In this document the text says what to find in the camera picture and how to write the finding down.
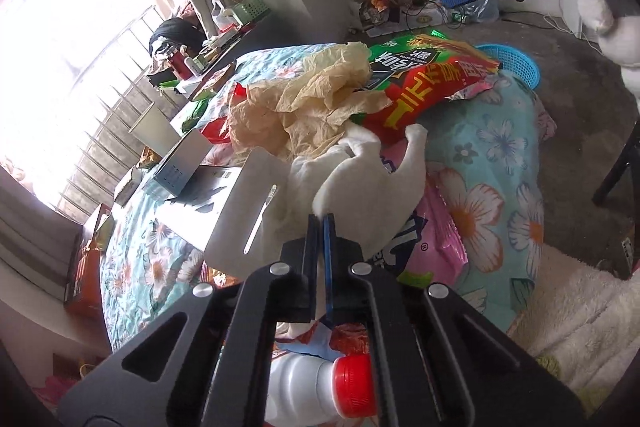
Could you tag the orange cardboard box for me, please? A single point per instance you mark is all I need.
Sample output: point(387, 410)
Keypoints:
point(82, 272)

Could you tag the white cloth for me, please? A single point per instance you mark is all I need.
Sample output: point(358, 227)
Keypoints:
point(360, 187)

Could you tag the small beige box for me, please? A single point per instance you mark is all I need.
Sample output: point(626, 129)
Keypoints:
point(128, 186)

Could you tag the small white bottle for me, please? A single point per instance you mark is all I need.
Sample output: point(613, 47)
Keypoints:
point(190, 65)

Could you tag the white plastic bag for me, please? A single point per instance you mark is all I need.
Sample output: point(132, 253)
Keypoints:
point(222, 14)

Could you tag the gold green snack packet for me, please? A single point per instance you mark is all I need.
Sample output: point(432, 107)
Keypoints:
point(103, 232)

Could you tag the black furniture leg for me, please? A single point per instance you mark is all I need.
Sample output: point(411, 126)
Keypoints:
point(617, 167)

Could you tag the blue white medicine box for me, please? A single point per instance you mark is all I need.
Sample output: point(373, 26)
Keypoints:
point(175, 167)

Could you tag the yellow snack packet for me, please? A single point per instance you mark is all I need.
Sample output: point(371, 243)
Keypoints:
point(148, 159)

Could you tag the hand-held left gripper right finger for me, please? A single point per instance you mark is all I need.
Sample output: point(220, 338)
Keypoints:
point(328, 262)

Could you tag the green flat packet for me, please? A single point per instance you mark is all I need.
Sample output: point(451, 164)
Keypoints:
point(164, 82)

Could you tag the floral blanket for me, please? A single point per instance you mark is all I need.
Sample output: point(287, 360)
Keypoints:
point(500, 147)

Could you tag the beige paper bag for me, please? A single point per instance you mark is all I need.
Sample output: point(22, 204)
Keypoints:
point(300, 97)

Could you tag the pink plastic bag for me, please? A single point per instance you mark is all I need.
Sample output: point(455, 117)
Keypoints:
point(432, 249)

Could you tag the person's right forearm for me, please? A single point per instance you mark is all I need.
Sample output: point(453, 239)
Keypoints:
point(600, 17)

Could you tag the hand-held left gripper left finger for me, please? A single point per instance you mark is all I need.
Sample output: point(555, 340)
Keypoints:
point(300, 267)

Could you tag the red snack packet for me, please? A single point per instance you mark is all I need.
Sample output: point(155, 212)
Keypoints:
point(216, 129)

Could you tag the white bottle red cap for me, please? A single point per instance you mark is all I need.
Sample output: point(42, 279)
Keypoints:
point(310, 382)

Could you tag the blue mesh wastebasket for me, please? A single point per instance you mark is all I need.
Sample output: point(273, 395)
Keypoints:
point(520, 64)

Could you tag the red thermos bottle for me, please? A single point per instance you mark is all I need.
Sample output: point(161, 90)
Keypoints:
point(178, 61)

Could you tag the green red chip bag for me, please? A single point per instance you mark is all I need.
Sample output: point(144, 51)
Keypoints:
point(425, 92)

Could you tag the orange black snack bag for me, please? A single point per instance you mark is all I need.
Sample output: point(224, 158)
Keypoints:
point(377, 4)

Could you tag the white flat carton box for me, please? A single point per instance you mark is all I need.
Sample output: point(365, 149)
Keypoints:
point(240, 217)

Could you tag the metal window railing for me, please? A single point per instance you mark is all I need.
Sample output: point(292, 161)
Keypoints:
point(107, 107)

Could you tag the white paper cup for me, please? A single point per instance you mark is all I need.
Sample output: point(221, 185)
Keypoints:
point(155, 132)

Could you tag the green plastic basket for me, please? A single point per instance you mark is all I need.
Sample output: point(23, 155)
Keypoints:
point(252, 9)

